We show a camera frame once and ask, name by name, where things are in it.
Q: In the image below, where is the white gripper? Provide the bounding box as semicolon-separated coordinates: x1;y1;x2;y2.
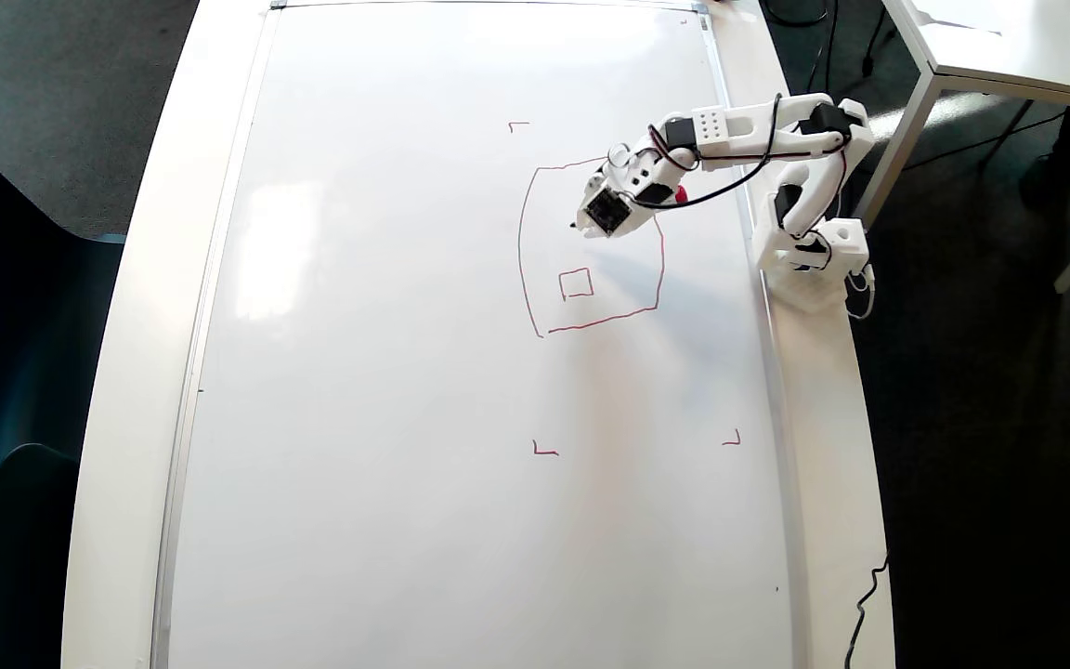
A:
580;139;686;242

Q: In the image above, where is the red marker pen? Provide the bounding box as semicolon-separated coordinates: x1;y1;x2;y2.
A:
569;185;688;230

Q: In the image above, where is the large white whiteboard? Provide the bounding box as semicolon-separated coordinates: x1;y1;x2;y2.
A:
150;0;810;669

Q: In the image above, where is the white side table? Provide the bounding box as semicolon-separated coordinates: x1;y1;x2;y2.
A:
877;0;1070;295

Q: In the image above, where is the large dark blue chair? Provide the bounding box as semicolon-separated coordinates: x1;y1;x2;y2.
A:
0;125;127;510

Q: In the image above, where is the black camera cable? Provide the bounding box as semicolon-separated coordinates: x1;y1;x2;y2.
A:
650;91;787;211

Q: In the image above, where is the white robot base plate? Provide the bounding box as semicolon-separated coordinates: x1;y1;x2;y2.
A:
763;268;858;314

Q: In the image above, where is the looped black floor cable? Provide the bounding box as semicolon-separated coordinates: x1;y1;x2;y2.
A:
760;0;834;28

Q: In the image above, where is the white cable at base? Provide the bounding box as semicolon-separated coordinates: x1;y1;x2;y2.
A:
844;263;877;321

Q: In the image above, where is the straight black floor cable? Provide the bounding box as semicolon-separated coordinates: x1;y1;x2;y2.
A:
823;0;841;94

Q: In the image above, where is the long black floor cable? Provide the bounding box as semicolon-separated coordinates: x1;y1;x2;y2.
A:
905;108;1070;174

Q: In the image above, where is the thin black table cable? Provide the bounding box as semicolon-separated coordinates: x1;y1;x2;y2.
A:
844;555;890;669

